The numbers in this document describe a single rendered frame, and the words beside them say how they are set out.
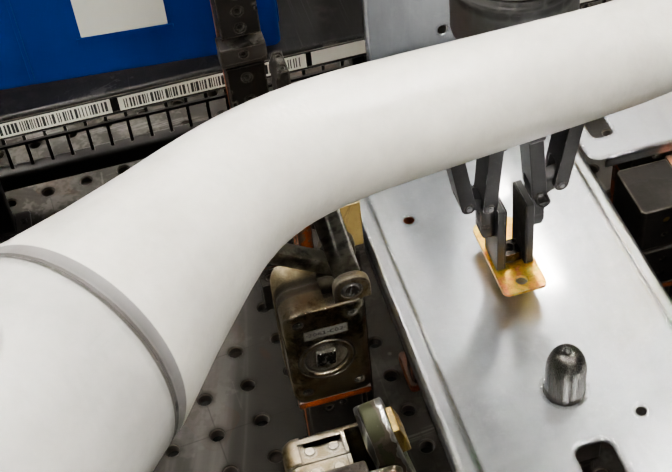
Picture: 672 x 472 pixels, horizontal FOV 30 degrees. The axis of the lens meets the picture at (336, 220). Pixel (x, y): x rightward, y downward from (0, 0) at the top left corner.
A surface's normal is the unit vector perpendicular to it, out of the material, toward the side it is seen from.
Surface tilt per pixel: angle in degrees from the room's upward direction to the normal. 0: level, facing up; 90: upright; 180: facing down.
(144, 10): 90
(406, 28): 90
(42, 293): 18
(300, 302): 0
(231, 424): 0
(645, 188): 0
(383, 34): 90
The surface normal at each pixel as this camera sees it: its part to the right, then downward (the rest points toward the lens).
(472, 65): 0.18, -0.50
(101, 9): 0.16, 0.70
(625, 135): -0.08, -0.69
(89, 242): 0.18, -0.83
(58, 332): 0.43, -0.65
